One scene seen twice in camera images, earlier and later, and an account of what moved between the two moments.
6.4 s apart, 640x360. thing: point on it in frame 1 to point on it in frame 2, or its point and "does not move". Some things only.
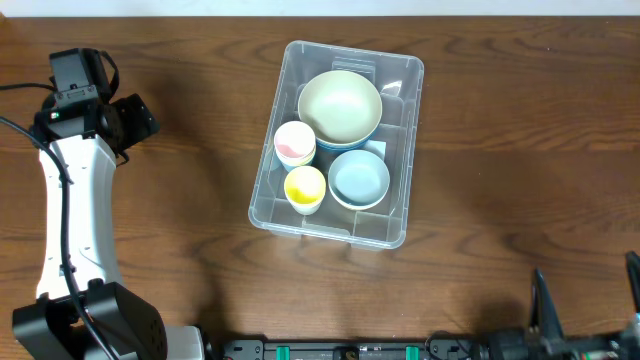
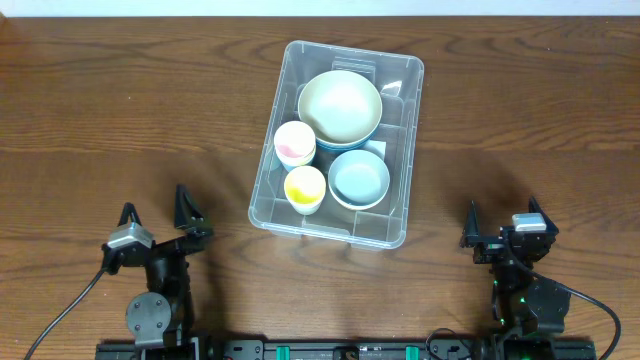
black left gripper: x=138 y=118 to x=167 y=242
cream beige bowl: x=340 y=107 does not move
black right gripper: x=584 y=345 to x=503 y=239
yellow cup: x=305 y=186 does not move
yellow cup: x=304 y=169 to x=295 y=154
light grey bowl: x=358 y=180 does not move
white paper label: x=377 y=146 does not move
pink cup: x=295 y=143 does not move
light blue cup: x=289 y=167 does not move
